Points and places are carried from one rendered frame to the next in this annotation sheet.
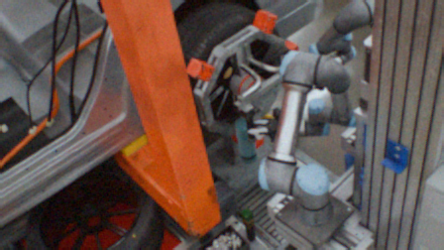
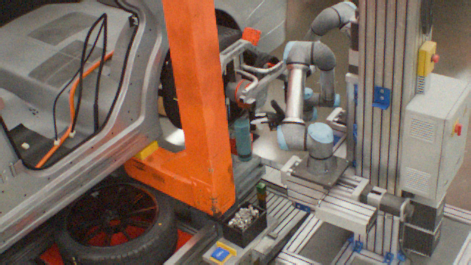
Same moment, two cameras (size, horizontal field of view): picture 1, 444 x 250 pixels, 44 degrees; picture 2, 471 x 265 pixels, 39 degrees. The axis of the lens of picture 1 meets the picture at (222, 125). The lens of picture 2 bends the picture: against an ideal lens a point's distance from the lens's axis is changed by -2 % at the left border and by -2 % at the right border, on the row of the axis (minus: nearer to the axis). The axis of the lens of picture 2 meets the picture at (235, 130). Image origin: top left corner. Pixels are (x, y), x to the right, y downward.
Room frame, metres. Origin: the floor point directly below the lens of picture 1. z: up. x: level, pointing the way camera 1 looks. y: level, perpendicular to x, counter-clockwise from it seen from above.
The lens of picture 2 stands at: (-1.10, 0.82, 2.92)
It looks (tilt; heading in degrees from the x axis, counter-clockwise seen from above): 36 degrees down; 344
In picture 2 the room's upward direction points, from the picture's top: 6 degrees counter-clockwise
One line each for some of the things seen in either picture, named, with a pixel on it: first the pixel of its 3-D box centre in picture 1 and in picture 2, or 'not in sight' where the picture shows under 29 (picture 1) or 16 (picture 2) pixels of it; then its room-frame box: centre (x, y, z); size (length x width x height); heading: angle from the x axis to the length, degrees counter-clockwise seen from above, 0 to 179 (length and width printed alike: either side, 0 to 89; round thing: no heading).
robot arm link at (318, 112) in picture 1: (319, 112); (308, 99); (1.70, -0.43, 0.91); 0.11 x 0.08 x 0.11; 58
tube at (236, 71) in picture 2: (241, 75); (241, 76); (1.90, -0.12, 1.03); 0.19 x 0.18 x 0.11; 33
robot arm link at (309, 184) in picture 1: (311, 185); (319, 139); (1.26, -0.28, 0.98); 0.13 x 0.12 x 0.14; 58
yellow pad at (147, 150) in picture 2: (129, 139); (141, 146); (1.97, 0.47, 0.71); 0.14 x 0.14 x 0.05; 33
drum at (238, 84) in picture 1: (253, 89); (246, 93); (2.00, -0.18, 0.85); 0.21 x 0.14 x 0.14; 33
